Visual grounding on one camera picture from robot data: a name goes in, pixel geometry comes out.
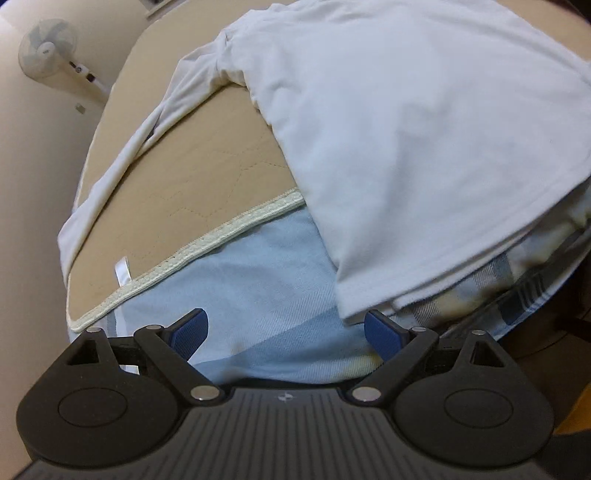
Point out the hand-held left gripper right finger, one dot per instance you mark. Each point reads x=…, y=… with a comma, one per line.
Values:
x=382, y=336

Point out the white long-sleeve shirt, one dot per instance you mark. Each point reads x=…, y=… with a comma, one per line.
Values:
x=392, y=138

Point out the white fabric tag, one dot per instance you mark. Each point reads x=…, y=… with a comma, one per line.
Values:
x=123, y=273

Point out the beige quilted mattress pad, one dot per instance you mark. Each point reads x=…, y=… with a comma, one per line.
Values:
x=194, y=184

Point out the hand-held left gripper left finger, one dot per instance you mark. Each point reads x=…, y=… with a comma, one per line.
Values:
x=190, y=333

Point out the blue plaid bed sheet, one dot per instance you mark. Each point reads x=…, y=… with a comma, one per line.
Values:
x=258, y=286

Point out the white standing fan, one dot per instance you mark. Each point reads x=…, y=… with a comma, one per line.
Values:
x=46, y=48

